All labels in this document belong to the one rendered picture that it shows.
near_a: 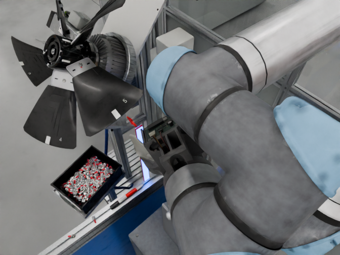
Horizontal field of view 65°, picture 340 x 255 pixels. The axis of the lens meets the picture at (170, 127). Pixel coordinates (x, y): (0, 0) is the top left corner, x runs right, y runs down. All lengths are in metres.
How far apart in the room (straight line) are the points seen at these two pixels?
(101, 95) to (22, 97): 1.99
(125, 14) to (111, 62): 0.25
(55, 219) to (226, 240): 1.86
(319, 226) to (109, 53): 0.87
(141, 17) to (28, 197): 1.53
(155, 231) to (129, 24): 0.81
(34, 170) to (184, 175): 2.03
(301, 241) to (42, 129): 0.94
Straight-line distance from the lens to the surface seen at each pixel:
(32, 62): 1.30
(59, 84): 1.10
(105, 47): 1.08
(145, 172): 1.01
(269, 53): 0.33
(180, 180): 0.31
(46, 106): 1.13
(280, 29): 0.35
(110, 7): 0.88
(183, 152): 0.33
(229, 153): 0.24
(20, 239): 2.10
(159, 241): 0.83
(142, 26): 1.15
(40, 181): 2.23
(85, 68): 1.01
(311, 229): 0.56
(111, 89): 0.92
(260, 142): 0.23
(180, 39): 1.48
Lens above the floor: 1.81
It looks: 52 degrees down
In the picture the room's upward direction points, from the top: straight up
